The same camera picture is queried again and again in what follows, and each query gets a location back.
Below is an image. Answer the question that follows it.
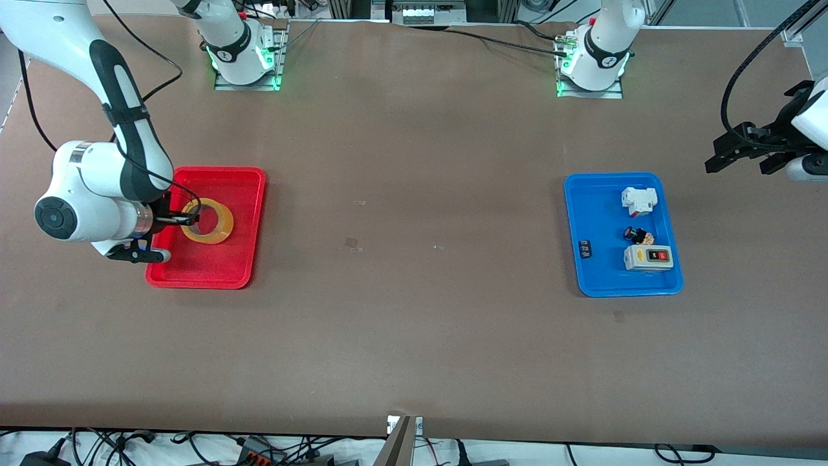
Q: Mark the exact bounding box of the grey switch box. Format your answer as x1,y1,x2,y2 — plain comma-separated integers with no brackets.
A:
624,245,675,272

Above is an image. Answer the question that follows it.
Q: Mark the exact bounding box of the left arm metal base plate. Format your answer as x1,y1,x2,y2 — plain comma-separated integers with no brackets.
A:
556,36,625,99

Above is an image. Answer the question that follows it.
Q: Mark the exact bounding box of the grey metal bar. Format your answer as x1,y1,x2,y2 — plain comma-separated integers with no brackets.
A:
372,416,416,466

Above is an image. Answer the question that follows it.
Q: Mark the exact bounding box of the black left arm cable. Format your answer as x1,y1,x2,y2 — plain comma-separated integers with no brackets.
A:
721,0,828,153

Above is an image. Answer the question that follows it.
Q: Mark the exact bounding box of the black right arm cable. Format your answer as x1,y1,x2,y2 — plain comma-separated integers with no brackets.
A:
18,0,202,217

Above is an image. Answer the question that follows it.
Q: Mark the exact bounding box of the small white mount plate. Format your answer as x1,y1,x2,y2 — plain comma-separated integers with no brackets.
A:
387,415,424,436

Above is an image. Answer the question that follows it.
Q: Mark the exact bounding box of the white power strip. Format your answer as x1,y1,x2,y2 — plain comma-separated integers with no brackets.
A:
401,5,466,25

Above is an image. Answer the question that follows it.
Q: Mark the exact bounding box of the red plastic tray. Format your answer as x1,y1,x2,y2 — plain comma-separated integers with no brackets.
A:
145,166,267,290

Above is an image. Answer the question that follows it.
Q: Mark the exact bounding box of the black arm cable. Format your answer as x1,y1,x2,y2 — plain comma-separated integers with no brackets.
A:
721,0,828,153
18,0,202,217

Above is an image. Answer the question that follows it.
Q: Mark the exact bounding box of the black looped floor cable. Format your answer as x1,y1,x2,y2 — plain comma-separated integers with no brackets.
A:
653,443,715,464

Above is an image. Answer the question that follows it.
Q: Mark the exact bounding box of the blue plastic tray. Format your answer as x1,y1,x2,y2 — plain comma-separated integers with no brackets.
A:
565,172,684,298

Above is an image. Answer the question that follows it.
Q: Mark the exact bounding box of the yellow tape roll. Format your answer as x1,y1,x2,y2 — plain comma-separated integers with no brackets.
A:
180,197,235,245

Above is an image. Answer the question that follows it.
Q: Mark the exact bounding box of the black power adapter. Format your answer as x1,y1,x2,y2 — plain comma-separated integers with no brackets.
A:
19,450,72,466

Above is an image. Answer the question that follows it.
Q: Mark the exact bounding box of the orange black connector block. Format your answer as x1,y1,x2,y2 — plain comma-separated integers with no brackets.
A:
236,437,289,466

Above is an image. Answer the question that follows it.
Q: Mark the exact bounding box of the white circuit breaker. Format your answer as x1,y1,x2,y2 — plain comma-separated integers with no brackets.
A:
621,186,659,218

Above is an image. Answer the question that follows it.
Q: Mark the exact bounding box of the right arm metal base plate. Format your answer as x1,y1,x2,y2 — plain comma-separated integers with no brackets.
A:
213,19,289,91

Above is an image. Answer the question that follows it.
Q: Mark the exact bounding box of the black cable on table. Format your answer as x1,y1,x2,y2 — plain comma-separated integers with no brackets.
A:
446,19,573,59

